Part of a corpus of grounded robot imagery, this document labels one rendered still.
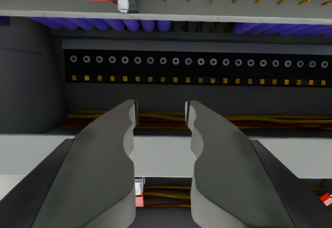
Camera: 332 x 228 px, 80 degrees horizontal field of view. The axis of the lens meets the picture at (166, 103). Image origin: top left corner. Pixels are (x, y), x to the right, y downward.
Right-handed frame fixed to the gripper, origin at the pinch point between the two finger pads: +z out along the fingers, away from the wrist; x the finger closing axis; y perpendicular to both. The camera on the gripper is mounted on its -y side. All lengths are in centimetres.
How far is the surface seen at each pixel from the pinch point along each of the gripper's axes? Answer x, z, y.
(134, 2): -2.3, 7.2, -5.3
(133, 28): -3.5, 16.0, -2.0
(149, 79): -1.7, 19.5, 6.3
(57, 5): -9.3, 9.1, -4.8
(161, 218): 0.8, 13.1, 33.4
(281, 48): 19.4, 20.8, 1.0
